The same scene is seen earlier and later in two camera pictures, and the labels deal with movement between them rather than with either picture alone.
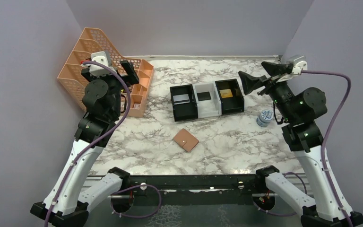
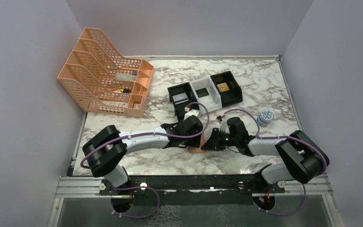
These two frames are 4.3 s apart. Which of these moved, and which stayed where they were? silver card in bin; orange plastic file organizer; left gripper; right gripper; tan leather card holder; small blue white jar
Moved: right gripper; tan leather card holder; left gripper
Stayed: small blue white jar; orange plastic file organizer; silver card in bin
